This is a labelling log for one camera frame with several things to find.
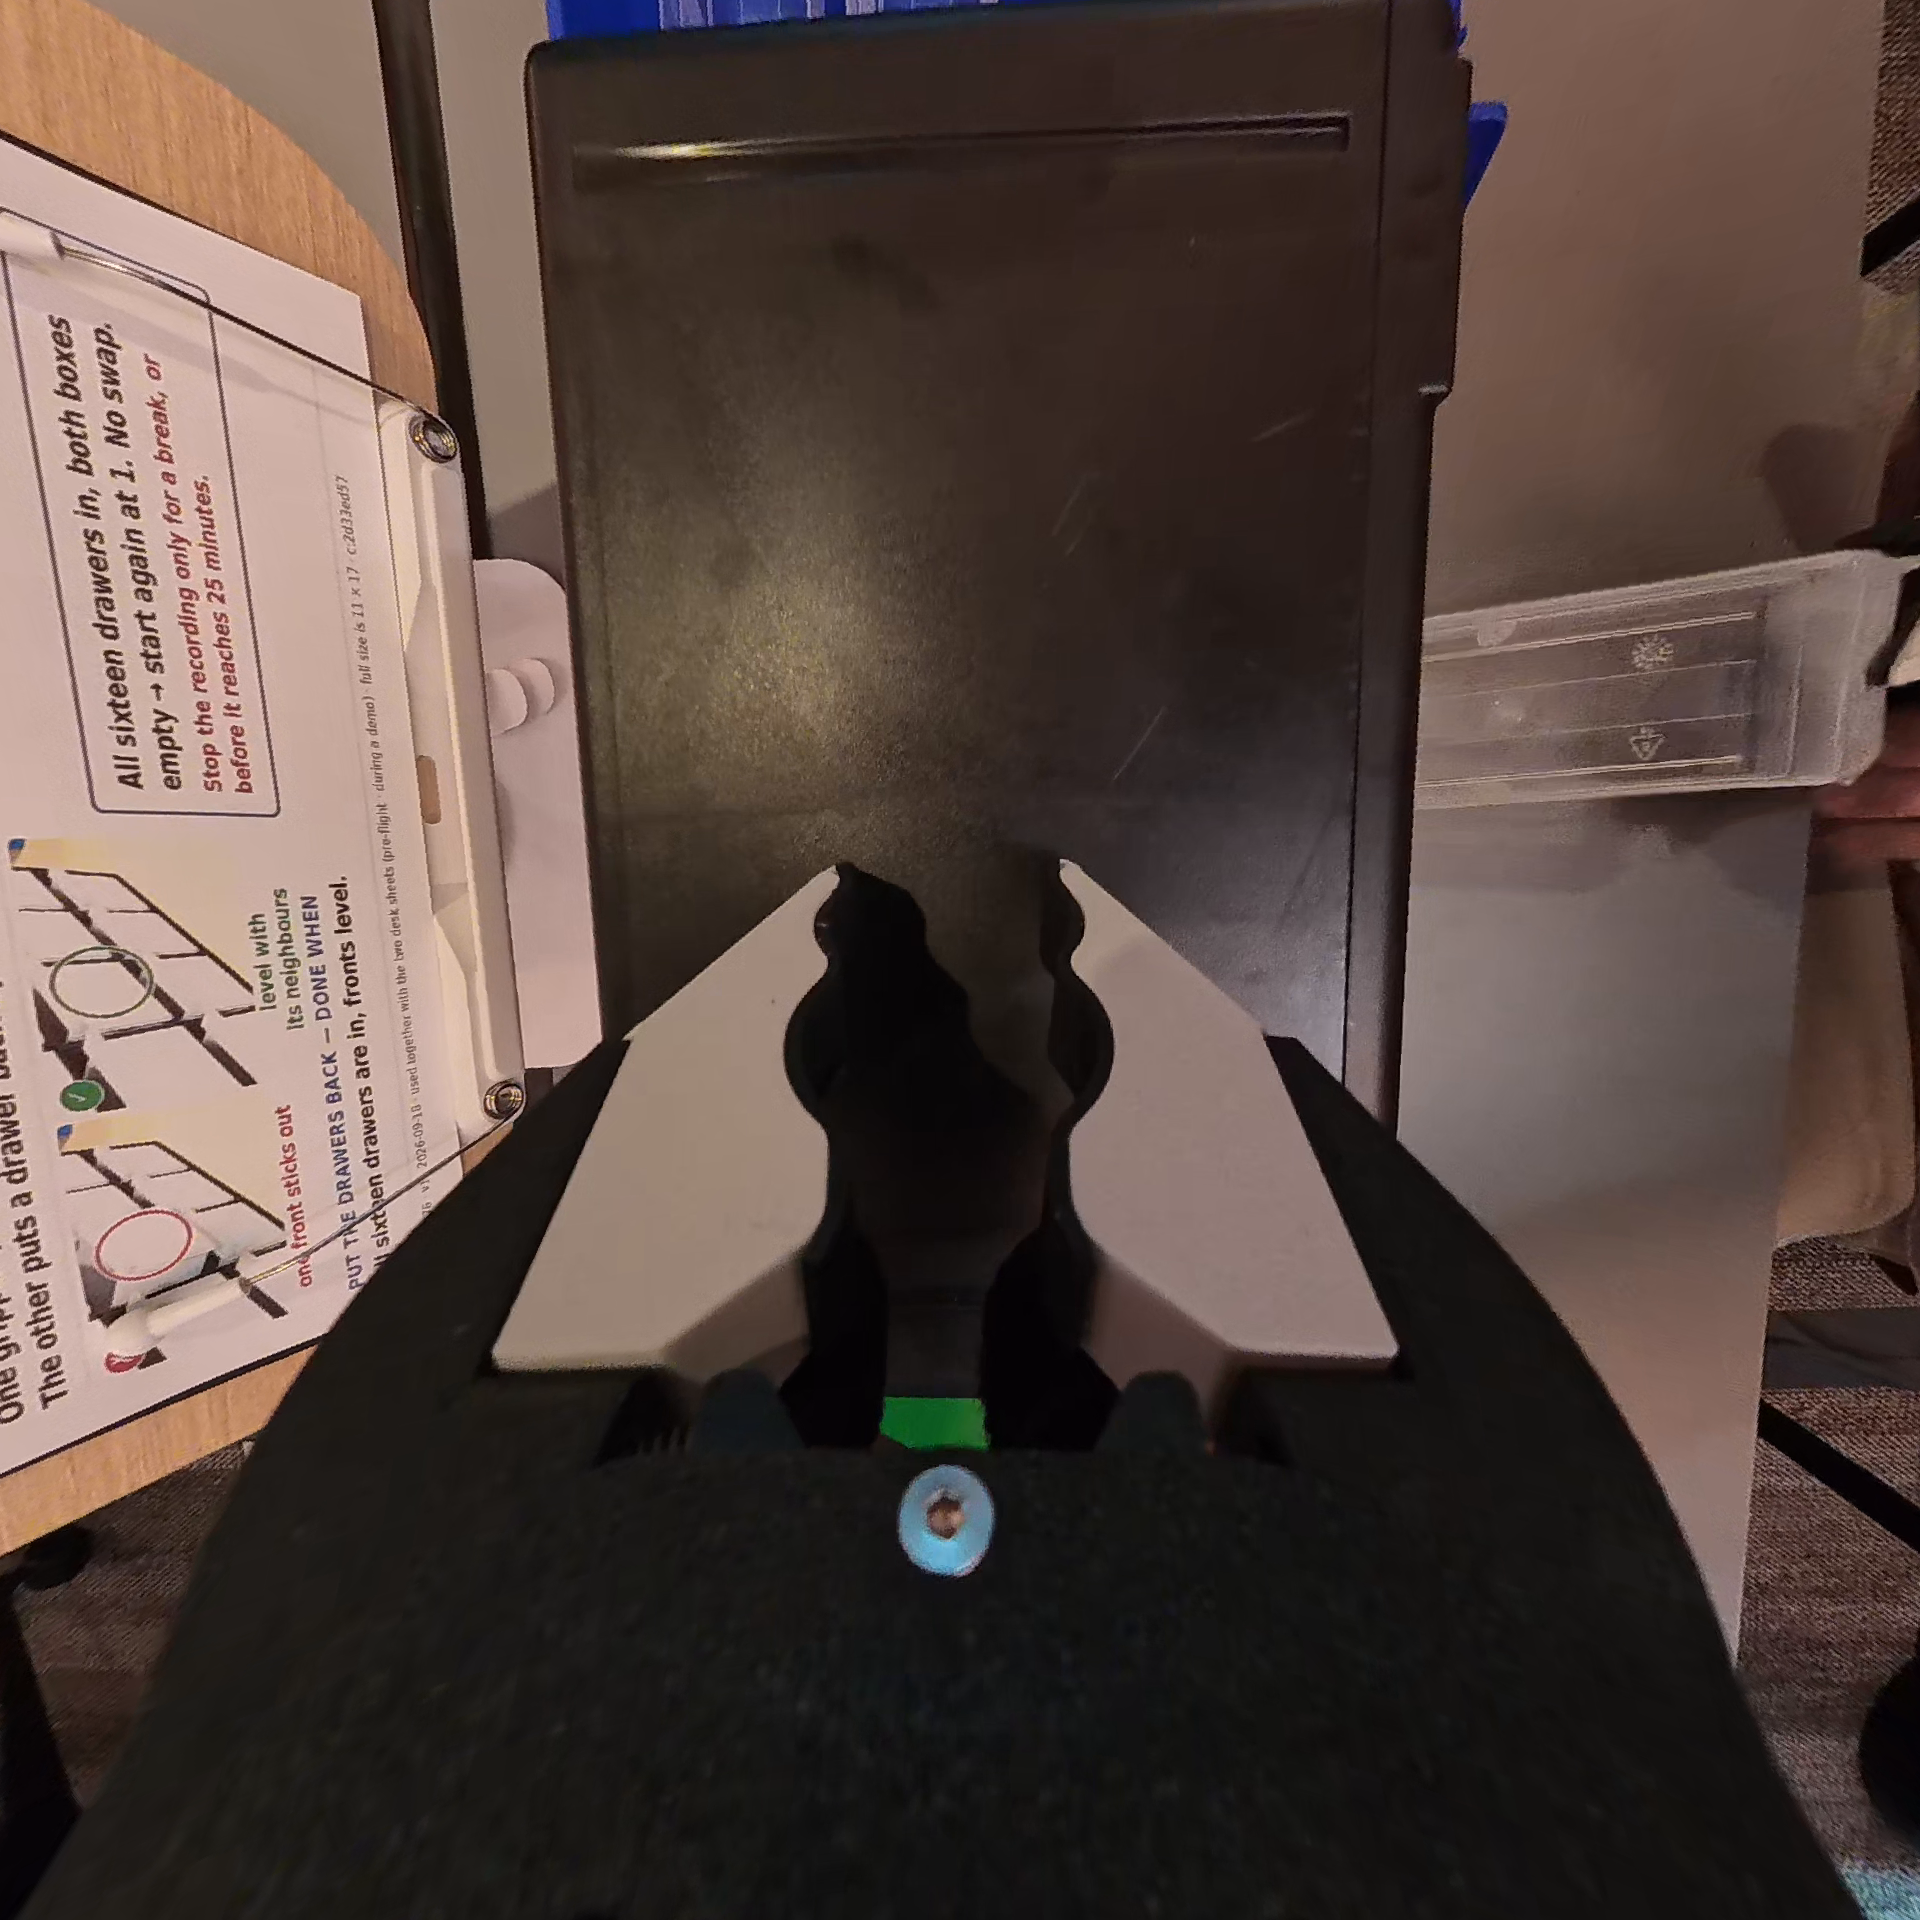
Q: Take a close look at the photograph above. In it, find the person's right hand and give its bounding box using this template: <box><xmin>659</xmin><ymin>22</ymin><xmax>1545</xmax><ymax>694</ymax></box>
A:
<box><xmin>1806</xmin><ymin>746</ymin><xmax>1920</xmax><ymax>874</ymax></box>

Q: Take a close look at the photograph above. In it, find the black metal post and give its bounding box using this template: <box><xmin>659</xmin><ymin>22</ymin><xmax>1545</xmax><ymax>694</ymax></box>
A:
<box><xmin>369</xmin><ymin>0</ymin><xmax>491</xmax><ymax>567</ymax></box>

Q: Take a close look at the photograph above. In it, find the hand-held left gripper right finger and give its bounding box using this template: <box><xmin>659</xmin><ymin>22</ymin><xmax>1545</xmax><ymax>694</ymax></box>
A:
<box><xmin>1041</xmin><ymin>854</ymin><xmax>1408</xmax><ymax>1373</ymax></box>

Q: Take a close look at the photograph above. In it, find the clear plastic drawer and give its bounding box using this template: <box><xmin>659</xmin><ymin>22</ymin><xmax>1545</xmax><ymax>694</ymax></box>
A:
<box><xmin>1410</xmin><ymin>550</ymin><xmax>1912</xmax><ymax>815</ymax></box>

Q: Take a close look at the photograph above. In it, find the blue plastic bin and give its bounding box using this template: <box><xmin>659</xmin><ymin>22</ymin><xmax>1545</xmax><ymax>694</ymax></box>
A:
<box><xmin>542</xmin><ymin>0</ymin><xmax>1512</xmax><ymax>214</ymax></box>

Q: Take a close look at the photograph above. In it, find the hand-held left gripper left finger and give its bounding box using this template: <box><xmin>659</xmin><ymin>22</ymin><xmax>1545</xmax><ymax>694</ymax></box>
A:
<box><xmin>487</xmin><ymin>862</ymin><xmax>873</xmax><ymax>1378</ymax></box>

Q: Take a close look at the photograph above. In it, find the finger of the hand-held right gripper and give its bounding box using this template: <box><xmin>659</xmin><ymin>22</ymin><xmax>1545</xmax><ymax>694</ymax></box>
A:
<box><xmin>1860</xmin><ymin>554</ymin><xmax>1920</xmax><ymax>697</ymax></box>

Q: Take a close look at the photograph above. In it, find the white sign bracket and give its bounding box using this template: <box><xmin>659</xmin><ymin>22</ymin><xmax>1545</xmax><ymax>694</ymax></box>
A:
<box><xmin>371</xmin><ymin>405</ymin><xmax>584</xmax><ymax>1121</ymax></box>

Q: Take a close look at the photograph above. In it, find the black drawer cabinet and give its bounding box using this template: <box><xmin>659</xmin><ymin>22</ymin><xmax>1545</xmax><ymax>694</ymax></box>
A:
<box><xmin>521</xmin><ymin>0</ymin><xmax>1474</xmax><ymax>1149</ymax></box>

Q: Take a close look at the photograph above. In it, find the printed instruction sheet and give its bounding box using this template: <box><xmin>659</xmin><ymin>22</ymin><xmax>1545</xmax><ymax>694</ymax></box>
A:
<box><xmin>0</xmin><ymin>132</ymin><xmax>439</xmax><ymax>1476</ymax></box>

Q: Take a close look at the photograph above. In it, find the instruction sheet poster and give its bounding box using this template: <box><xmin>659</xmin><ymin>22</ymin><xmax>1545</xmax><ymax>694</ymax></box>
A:
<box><xmin>0</xmin><ymin>211</ymin><xmax>525</xmax><ymax>1350</ymax></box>

